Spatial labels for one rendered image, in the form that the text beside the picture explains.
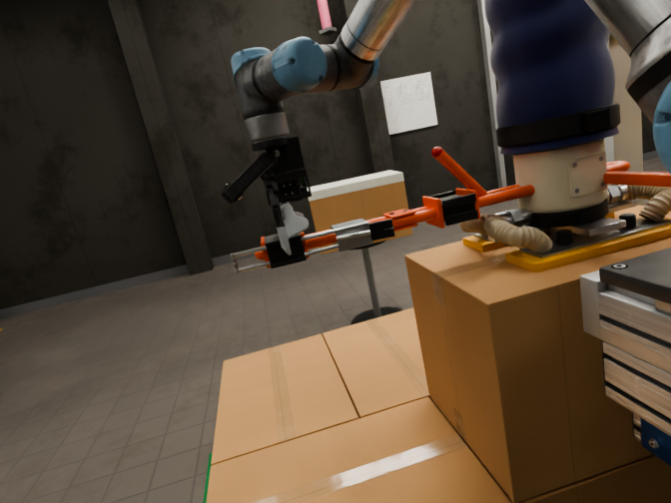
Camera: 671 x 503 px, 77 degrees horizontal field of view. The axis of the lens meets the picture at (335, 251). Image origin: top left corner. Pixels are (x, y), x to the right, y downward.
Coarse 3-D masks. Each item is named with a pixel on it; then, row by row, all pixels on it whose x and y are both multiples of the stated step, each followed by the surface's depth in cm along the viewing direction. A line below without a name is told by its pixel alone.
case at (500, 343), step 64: (448, 256) 97; (448, 320) 87; (512, 320) 70; (576, 320) 72; (448, 384) 97; (512, 384) 72; (576, 384) 75; (512, 448) 75; (576, 448) 78; (640, 448) 81
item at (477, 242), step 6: (606, 216) 99; (612, 216) 99; (546, 234) 97; (462, 240) 104; (468, 240) 102; (474, 240) 100; (480, 240) 99; (486, 240) 97; (468, 246) 102; (474, 246) 99; (480, 246) 96; (486, 246) 95; (492, 246) 95; (498, 246) 96; (504, 246) 96
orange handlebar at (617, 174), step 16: (608, 176) 81; (624, 176) 77; (640, 176) 74; (656, 176) 71; (512, 192) 86; (528, 192) 86; (432, 208) 84; (400, 224) 83; (416, 224) 83; (320, 240) 81; (256, 256) 81
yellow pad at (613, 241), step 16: (640, 224) 84; (656, 224) 82; (560, 240) 81; (576, 240) 83; (592, 240) 81; (608, 240) 80; (624, 240) 79; (640, 240) 79; (656, 240) 80; (512, 256) 84; (528, 256) 81; (544, 256) 78; (560, 256) 77; (576, 256) 78; (592, 256) 78
